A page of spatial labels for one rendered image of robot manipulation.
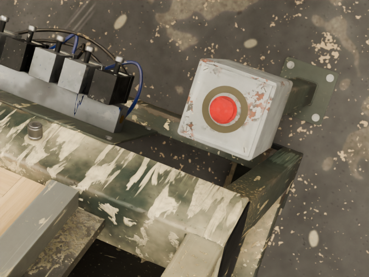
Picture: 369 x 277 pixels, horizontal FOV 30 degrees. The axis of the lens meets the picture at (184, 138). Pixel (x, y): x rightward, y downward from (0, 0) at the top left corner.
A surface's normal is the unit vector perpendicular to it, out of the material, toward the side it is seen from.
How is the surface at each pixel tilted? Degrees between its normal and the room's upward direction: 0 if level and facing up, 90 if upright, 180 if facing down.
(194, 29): 0
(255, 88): 0
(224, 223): 60
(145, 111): 0
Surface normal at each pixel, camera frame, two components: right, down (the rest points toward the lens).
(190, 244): 0.12, -0.76
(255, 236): -0.29, 0.09
